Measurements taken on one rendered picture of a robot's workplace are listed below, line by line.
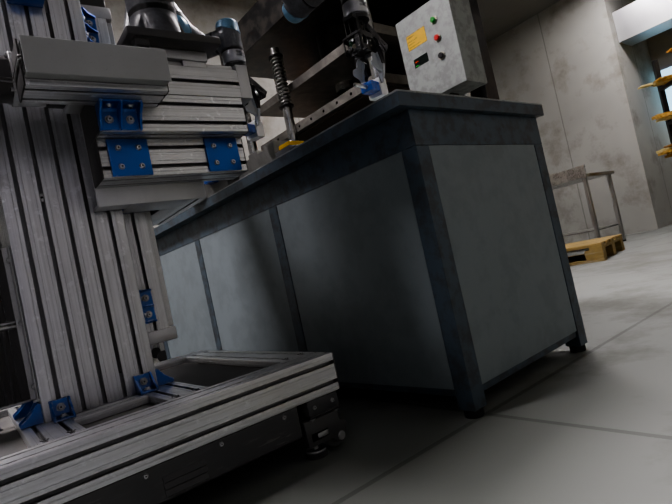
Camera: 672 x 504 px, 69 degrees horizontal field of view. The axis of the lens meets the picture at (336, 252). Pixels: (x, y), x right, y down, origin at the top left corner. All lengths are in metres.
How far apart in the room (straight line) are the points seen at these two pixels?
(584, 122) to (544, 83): 0.90
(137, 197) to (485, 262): 0.90
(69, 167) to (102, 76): 0.32
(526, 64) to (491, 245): 7.55
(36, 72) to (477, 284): 1.05
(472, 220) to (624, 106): 6.85
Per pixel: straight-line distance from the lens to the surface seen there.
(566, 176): 6.16
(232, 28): 1.80
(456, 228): 1.27
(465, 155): 1.38
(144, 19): 1.37
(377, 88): 1.55
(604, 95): 8.23
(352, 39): 1.59
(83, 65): 1.10
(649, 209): 8.00
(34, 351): 1.28
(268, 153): 1.74
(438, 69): 2.33
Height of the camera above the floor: 0.43
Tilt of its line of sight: 2 degrees up
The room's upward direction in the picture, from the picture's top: 12 degrees counter-clockwise
